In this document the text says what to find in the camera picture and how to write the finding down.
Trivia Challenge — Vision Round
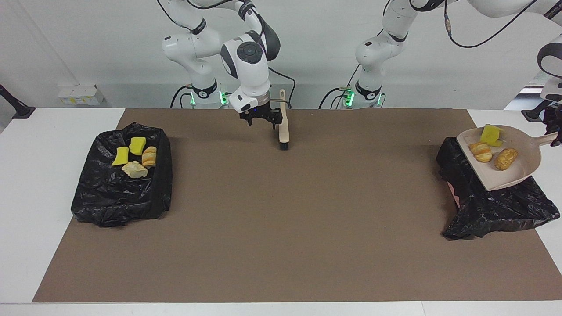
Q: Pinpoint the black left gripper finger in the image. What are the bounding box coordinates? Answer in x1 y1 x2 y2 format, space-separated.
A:
544 104 562 148

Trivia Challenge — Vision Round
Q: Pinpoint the beige hand brush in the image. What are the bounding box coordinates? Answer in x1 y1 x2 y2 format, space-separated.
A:
279 89 290 151

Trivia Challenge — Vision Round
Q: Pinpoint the beige plastic dustpan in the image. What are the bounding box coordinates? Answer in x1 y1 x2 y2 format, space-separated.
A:
456 124 559 192

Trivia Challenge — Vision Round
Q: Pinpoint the brown bread roll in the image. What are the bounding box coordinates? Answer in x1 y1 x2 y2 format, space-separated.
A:
494 148 519 171

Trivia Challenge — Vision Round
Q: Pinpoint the notched yellow sponge piece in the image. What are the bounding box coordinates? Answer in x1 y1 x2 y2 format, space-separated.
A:
480 125 504 147

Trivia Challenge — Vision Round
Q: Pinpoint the black plastic trash bag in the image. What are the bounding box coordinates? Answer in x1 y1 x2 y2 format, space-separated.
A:
436 136 561 240
71 122 173 227

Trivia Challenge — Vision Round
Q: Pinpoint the black stand foot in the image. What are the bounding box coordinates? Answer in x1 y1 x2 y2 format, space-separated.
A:
522 100 547 122
0 84 36 120

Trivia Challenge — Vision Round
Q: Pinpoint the brown table mat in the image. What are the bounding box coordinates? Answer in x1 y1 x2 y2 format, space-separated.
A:
32 108 562 303

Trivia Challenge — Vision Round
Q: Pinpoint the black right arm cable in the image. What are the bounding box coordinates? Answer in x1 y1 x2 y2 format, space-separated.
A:
156 0 297 108

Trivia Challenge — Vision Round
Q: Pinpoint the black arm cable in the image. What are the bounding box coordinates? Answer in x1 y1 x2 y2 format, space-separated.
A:
443 0 538 49
156 0 297 108

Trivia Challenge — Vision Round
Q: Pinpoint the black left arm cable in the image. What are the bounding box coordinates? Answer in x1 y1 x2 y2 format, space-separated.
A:
443 0 538 49

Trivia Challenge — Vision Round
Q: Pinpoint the white wall socket box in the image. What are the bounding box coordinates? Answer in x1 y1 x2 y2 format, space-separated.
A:
58 84 106 106

